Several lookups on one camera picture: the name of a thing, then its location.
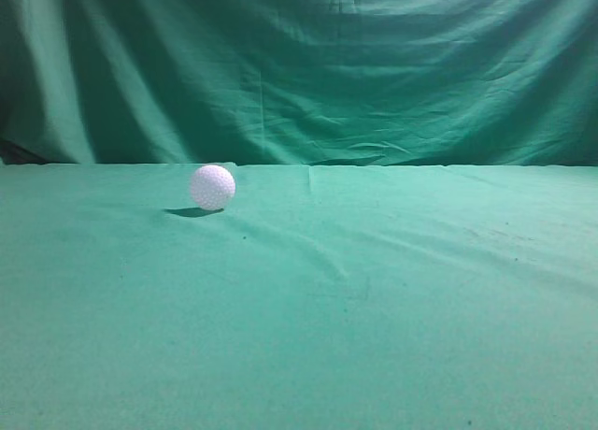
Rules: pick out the white dimpled golf ball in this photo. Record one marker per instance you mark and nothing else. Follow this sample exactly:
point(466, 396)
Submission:
point(212, 187)

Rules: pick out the green table cloth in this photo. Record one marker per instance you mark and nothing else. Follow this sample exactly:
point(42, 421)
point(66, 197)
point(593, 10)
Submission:
point(323, 297)

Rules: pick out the green backdrop curtain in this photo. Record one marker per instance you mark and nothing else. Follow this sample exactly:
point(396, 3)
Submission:
point(315, 82)

